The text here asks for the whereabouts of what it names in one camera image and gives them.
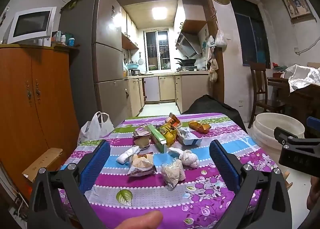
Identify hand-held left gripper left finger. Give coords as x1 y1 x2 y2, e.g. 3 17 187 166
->
27 140 111 229

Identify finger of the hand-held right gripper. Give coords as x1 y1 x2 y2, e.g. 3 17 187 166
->
306 116 320 139
274 126 320 148

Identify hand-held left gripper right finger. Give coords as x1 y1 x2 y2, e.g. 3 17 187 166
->
209 140 293 229

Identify white plastic bucket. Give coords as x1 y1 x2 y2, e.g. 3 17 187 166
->
251 112 306 163

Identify white tissue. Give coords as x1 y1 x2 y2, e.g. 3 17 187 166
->
116 145 142 164

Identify white and blue wrapper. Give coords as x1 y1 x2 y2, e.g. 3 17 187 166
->
178 128 202 147

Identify brown printed food wrapper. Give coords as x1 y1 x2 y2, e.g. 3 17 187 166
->
127 153 157 177

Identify orange paper box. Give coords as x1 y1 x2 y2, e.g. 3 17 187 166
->
188 120 211 134

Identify plastic cup with foil lid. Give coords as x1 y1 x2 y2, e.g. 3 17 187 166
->
132 128 152 149

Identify clear plastic bag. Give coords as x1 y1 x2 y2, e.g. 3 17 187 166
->
161 159 186 191

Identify yellow snack packet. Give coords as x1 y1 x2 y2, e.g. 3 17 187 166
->
156 123 180 145

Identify green cardboard box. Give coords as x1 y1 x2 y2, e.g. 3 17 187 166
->
147 124 167 154

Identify crushed orange carton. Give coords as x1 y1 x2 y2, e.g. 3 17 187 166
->
165 112 182 128

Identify person's right hand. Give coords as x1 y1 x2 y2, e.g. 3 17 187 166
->
307 176 320 211

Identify person's left hand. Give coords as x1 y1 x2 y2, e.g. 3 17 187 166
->
117 210 164 229

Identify wooden board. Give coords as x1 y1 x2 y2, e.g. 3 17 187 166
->
284 170 293 191

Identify dark wooden dining table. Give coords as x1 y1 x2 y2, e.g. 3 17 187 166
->
267 77 320 130

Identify white plastic shopping bag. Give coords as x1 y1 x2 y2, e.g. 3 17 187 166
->
77 112 115 145

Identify white plastic sheet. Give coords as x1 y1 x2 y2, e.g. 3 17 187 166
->
281 64 320 93

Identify purple floral tablecloth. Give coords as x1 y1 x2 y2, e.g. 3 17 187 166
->
59 112 284 229

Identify black bag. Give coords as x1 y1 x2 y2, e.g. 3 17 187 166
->
181 94 248 133

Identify dark wooden chair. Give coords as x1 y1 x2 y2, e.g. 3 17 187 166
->
249 62 285 122

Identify beige kitchen base cabinets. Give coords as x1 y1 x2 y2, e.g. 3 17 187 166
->
126 74 213 117

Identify hanging cloth bags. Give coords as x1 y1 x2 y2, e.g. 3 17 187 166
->
207 36 219 82

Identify grey refrigerator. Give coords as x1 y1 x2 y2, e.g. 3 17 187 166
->
58 0 124 130

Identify orange wooden cabinet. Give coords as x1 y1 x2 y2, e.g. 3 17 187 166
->
0 44 80 194

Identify black wok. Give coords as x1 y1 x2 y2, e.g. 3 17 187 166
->
174 57 197 67

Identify dark window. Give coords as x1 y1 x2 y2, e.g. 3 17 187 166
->
229 0 270 68

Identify hanging white plastic bag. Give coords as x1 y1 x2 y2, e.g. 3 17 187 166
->
214 29 227 47

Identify framed elephant picture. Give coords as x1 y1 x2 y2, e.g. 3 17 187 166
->
281 0 314 21

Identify steel range hood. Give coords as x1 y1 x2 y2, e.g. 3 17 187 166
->
175 32 202 57

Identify kitchen window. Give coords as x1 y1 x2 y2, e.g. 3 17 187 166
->
144 29 170 71

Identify white microwave oven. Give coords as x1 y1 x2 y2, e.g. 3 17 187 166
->
7 6 57 44

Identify kitchen ceiling light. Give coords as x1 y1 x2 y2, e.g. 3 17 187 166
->
152 7 167 20

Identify wall socket with cable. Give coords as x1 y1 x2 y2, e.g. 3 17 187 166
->
294 35 320 55

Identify wall kitchen cabinets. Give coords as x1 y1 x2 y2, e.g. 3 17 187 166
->
121 7 139 50

